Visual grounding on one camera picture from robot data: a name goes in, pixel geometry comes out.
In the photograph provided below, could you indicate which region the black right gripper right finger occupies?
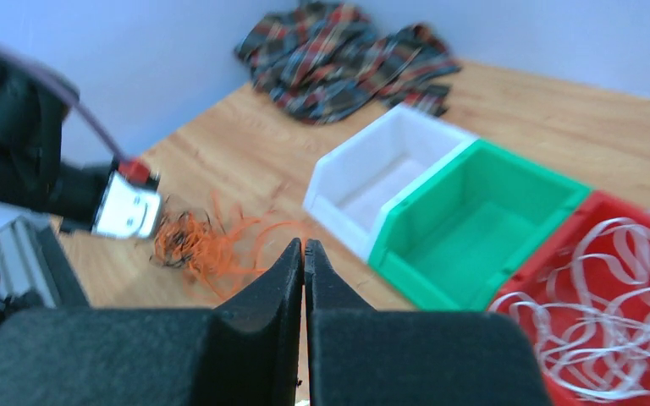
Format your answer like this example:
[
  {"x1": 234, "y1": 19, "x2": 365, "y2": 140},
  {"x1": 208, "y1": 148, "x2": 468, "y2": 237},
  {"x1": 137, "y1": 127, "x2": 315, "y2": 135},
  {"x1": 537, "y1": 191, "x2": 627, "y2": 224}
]
[{"x1": 304, "y1": 240, "x2": 551, "y2": 405}]

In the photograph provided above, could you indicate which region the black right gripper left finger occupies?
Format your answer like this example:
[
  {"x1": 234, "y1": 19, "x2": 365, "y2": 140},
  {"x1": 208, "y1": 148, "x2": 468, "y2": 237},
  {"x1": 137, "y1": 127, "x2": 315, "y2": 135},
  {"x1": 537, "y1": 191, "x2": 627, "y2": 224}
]
[{"x1": 0, "y1": 239, "x2": 303, "y2": 405}]

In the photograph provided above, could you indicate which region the orange cable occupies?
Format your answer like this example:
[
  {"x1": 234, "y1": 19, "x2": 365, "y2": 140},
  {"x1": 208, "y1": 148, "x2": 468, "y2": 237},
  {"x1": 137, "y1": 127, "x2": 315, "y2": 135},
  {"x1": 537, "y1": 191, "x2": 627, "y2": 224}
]
[{"x1": 151, "y1": 193, "x2": 309, "y2": 301}]

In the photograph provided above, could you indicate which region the black cable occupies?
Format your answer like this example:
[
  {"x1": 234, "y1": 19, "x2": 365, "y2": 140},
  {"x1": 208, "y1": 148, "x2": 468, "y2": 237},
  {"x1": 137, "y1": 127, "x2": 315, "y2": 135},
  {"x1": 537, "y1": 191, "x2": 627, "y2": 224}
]
[{"x1": 153, "y1": 193, "x2": 214, "y2": 270}]

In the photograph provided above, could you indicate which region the white cable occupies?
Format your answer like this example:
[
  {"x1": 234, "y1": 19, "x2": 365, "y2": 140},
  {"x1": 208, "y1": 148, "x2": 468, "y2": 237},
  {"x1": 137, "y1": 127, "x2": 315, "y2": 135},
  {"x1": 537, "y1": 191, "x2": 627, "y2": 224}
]
[{"x1": 487, "y1": 217, "x2": 650, "y2": 403}]

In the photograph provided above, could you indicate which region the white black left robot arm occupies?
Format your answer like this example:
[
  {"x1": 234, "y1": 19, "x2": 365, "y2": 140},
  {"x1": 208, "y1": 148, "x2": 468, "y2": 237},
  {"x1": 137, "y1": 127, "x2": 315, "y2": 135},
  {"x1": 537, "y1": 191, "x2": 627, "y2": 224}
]
[{"x1": 0, "y1": 58, "x2": 114, "y2": 230}]

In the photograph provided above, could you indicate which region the green plastic bin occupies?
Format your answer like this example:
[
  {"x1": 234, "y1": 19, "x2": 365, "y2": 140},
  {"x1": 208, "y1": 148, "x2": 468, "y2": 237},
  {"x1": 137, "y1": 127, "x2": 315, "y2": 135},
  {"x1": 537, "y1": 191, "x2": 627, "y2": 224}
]
[{"x1": 368, "y1": 140, "x2": 590, "y2": 310}]

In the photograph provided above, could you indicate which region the white plastic bin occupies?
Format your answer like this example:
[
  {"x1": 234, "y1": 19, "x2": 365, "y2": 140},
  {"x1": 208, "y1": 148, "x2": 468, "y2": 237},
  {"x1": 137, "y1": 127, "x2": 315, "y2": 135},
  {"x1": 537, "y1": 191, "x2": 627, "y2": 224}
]
[{"x1": 302, "y1": 104, "x2": 479, "y2": 262}]

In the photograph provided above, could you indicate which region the red plastic bin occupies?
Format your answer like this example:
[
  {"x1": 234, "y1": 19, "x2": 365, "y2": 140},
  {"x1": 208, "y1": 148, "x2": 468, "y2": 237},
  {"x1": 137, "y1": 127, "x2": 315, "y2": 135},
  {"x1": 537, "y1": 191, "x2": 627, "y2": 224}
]
[{"x1": 490, "y1": 191, "x2": 650, "y2": 405}]

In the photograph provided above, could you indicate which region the plaid flannel shirt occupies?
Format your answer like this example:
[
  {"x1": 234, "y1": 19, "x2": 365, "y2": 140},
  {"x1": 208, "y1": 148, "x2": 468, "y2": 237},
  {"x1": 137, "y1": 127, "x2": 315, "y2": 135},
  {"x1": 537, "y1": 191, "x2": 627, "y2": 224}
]
[{"x1": 234, "y1": 2, "x2": 461, "y2": 124}]

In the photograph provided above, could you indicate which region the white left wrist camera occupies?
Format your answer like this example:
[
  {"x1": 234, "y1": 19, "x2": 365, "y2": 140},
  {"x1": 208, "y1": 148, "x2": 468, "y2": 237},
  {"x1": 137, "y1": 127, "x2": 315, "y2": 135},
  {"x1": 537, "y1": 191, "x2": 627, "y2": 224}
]
[{"x1": 91, "y1": 173, "x2": 163, "y2": 239}]

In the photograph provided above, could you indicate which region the black mounting rail base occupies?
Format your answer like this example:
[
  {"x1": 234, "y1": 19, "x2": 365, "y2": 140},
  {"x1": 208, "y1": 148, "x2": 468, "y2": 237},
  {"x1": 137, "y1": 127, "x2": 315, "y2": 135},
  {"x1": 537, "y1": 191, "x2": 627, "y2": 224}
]
[{"x1": 0, "y1": 217, "x2": 90, "y2": 308}]

